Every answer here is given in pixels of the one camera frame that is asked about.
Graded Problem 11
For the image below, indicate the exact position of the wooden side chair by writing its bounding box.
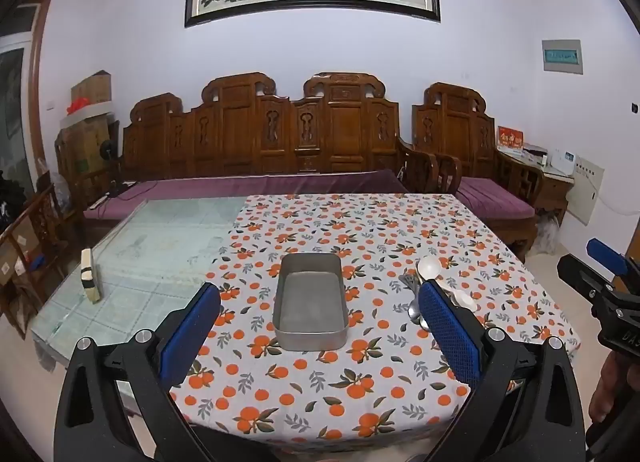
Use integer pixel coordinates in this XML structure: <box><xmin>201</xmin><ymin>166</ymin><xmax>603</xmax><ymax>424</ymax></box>
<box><xmin>0</xmin><ymin>183</ymin><xmax>68</xmax><ymax>339</ymax></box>

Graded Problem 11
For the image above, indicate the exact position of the beige wall panel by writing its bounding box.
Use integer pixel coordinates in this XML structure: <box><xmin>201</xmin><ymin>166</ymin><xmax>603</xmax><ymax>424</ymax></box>
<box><xmin>566</xmin><ymin>154</ymin><xmax>607</xmax><ymax>226</ymax></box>

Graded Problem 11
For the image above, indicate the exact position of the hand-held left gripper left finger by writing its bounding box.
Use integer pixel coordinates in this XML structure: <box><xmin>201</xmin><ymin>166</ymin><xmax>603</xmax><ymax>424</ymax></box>
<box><xmin>54</xmin><ymin>283</ymin><xmax>281</xmax><ymax>462</ymax></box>

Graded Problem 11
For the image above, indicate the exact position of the grey wall electrical panel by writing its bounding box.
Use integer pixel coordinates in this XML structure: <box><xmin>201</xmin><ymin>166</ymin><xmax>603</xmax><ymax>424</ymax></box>
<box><xmin>542</xmin><ymin>39</ymin><xmax>585</xmax><ymax>76</ymax></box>

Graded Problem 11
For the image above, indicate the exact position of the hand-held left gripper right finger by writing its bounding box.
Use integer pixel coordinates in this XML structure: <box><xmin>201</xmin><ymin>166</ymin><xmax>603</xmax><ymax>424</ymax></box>
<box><xmin>417</xmin><ymin>279</ymin><xmax>587</xmax><ymax>462</ymax></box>

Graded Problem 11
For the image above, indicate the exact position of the large cardboard box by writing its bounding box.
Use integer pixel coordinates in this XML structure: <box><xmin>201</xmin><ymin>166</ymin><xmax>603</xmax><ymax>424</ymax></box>
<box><xmin>54</xmin><ymin>113</ymin><xmax>120</xmax><ymax>185</ymax></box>

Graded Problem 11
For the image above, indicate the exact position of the wooden side table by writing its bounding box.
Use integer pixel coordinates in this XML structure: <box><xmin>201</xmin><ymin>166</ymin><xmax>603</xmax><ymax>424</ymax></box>
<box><xmin>495</xmin><ymin>147</ymin><xmax>576</xmax><ymax>229</ymax></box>

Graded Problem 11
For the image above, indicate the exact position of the rectangular metal tray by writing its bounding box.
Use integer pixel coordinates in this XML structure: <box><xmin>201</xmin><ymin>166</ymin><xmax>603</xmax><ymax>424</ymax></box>
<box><xmin>272</xmin><ymin>252</ymin><xmax>349</xmax><ymax>352</ymax></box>

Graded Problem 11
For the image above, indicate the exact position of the carved wooden sofa bench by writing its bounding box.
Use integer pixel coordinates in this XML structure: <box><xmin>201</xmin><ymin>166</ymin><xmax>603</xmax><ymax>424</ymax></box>
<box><xmin>117</xmin><ymin>72</ymin><xmax>442</xmax><ymax>195</ymax></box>

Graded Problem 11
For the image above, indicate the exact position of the orange print tablecloth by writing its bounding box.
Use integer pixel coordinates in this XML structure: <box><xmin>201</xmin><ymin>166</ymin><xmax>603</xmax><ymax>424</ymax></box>
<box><xmin>167</xmin><ymin>193</ymin><xmax>582</xmax><ymax>444</ymax></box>

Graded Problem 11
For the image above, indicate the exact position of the long purple seat cushion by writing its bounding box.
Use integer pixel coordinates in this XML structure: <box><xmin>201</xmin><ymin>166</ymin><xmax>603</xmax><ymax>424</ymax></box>
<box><xmin>82</xmin><ymin>169</ymin><xmax>416</xmax><ymax>223</ymax></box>

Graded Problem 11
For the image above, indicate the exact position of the white plastic spoon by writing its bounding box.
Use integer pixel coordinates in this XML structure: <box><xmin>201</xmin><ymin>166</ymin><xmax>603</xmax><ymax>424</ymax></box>
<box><xmin>439</xmin><ymin>286</ymin><xmax>479</xmax><ymax>314</ymax></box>

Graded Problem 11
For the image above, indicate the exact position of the white desk device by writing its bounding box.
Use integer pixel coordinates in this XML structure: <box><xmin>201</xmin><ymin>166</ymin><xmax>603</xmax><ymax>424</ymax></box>
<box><xmin>552</xmin><ymin>148</ymin><xmax>577</xmax><ymax>174</ymax></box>

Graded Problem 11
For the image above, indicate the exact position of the glass door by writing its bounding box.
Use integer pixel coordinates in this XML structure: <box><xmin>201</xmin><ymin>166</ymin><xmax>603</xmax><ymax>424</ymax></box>
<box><xmin>0</xmin><ymin>2</ymin><xmax>42</xmax><ymax>195</ymax></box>

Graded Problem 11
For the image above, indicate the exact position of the clear plastic bag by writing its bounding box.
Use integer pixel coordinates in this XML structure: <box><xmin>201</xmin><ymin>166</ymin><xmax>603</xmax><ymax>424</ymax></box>
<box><xmin>536</xmin><ymin>216</ymin><xmax>559</xmax><ymax>256</ymax></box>

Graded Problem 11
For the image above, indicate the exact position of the black fan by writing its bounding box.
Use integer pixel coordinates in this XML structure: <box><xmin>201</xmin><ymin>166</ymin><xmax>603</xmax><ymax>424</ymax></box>
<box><xmin>96</xmin><ymin>138</ymin><xmax>132</xmax><ymax>199</ymax></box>

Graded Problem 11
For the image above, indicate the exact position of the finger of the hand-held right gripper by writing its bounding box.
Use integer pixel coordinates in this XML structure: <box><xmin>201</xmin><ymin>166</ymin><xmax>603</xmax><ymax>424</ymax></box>
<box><xmin>556</xmin><ymin>253</ymin><xmax>621</xmax><ymax>304</ymax></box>
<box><xmin>586</xmin><ymin>238</ymin><xmax>629</xmax><ymax>277</ymax></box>

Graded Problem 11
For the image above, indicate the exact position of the red box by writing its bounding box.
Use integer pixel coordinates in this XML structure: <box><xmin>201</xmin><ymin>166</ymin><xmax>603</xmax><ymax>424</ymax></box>
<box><xmin>497</xmin><ymin>125</ymin><xmax>525</xmax><ymax>151</ymax></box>

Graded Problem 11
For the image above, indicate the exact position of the person's right hand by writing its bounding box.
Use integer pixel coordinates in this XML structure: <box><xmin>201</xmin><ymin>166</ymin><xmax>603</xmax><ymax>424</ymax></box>
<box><xmin>589</xmin><ymin>356</ymin><xmax>624</xmax><ymax>424</ymax></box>

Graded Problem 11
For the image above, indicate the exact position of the white round soup spoon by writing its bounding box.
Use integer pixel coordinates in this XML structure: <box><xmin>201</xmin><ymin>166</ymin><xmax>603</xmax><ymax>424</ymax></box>
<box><xmin>416</xmin><ymin>256</ymin><xmax>444</xmax><ymax>284</ymax></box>

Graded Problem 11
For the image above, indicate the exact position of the striped sponge block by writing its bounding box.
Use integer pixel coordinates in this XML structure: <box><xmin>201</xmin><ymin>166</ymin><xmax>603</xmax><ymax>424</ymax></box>
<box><xmin>80</xmin><ymin>247</ymin><xmax>102</xmax><ymax>303</ymax></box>

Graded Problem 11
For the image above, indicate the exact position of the smiley handle metal spoon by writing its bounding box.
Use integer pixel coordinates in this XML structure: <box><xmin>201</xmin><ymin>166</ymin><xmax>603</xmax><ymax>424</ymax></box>
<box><xmin>400</xmin><ymin>273</ymin><xmax>426</xmax><ymax>325</ymax></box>

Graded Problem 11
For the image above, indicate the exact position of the short purple seat cushion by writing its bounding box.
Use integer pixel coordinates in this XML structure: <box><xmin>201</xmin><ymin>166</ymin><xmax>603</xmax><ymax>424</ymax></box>
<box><xmin>456</xmin><ymin>177</ymin><xmax>537</xmax><ymax>221</ymax></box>

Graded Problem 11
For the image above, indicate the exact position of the small cardboard box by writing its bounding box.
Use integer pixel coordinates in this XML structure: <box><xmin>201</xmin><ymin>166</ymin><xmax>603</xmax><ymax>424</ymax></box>
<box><xmin>70</xmin><ymin>70</ymin><xmax>113</xmax><ymax>106</ymax></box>

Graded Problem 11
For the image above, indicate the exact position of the carved wooden armchair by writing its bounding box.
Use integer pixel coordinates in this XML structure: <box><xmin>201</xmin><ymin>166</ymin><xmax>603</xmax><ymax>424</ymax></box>
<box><xmin>411</xmin><ymin>83</ymin><xmax>547</xmax><ymax>263</ymax></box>

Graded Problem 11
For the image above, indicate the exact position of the wooden door frame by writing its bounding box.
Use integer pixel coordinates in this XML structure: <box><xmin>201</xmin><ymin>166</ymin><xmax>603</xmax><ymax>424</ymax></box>
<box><xmin>26</xmin><ymin>0</ymin><xmax>56</xmax><ymax>165</ymax></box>

